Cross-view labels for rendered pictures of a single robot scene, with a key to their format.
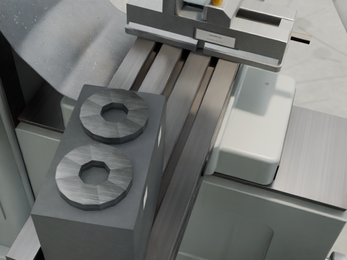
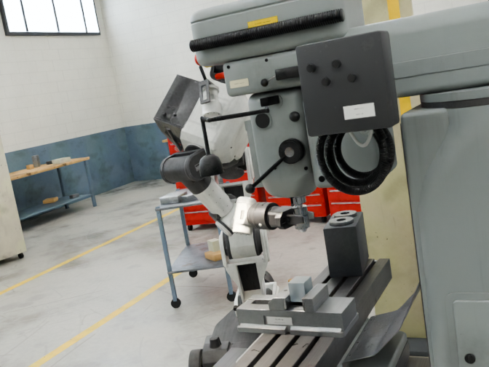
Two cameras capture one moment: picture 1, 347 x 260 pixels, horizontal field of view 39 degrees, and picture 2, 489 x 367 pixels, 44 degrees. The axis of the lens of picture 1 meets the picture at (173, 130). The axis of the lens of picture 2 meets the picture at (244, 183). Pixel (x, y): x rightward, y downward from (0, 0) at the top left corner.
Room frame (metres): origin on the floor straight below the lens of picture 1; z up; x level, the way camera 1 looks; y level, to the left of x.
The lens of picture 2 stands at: (2.64, 0.23, 1.66)
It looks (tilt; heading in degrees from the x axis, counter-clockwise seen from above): 9 degrees down; 193
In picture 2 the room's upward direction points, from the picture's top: 9 degrees counter-clockwise
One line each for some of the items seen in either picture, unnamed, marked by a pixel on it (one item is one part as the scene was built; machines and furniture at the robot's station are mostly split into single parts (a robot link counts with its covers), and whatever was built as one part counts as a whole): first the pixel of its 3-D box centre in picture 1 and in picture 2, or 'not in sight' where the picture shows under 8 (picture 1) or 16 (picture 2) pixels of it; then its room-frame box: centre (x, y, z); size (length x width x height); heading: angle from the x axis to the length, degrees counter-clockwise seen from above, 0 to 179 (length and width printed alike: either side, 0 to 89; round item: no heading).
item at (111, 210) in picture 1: (109, 187); (346, 242); (0.39, 0.08, 1.02); 0.22 x 0.12 x 0.20; 174
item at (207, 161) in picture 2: not in sight; (209, 164); (0.86, -0.26, 1.44); 0.07 x 0.07 x 0.06
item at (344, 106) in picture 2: not in sight; (346, 84); (1.22, 0.19, 1.62); 0.20 x 0.09 x 0.21; 75
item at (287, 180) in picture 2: not in sight; (290, 141); (0.83, -0.01, 1.47); 0.21 x 0.19 x 0.32; 165
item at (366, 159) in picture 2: not in sight; (351, 134); (0.87, 0.17, 1.47); 0.24 x 0.19 x 0.26; 165
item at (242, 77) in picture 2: not in sight; (291, 69); (0.84, 0.03, 1.68); 0.34 x 0.24 x 0.10; 75
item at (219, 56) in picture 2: not in sight; (276, 25); (0.83, 0.00, 1.81); 0.47 x 0.26 x 0.16; 75
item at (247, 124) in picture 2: not in sight; (257, 153); (0.80, -0.12, 1.45); 0.04 x 0.04 x 0.21; 75
